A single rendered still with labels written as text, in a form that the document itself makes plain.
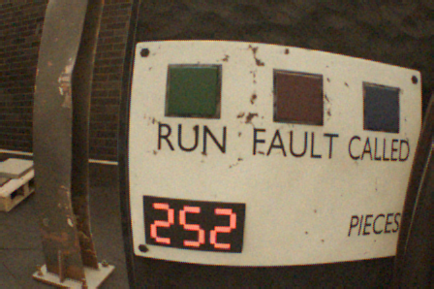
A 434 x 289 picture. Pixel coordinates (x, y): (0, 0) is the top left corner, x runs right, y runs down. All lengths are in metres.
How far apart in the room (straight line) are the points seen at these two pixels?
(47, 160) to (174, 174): 2.68
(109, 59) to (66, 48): 3.65
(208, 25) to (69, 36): 2.59
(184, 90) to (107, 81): 6.25
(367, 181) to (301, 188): 0.06
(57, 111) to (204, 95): 2.64
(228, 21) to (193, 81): 0.06
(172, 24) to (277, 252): 0.21
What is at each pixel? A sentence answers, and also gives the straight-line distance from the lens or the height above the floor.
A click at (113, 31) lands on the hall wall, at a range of 6.82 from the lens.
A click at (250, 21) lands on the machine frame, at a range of 0.61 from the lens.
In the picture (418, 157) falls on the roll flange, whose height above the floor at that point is 1.17.
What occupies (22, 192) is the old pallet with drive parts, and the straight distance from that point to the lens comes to 5.26.
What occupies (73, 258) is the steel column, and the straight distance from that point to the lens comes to 3.37.
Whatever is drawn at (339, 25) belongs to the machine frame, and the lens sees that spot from 0.61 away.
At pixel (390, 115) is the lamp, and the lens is 0.59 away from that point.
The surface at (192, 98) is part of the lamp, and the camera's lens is 0.60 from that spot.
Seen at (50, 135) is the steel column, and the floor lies 0.78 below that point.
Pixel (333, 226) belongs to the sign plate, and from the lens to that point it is 0.61.
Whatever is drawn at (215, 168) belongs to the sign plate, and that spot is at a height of 1.14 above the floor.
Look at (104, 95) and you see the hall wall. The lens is 6.86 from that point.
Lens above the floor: 1.25
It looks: 9 degrees down
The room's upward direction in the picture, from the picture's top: 2 degrees clockwise
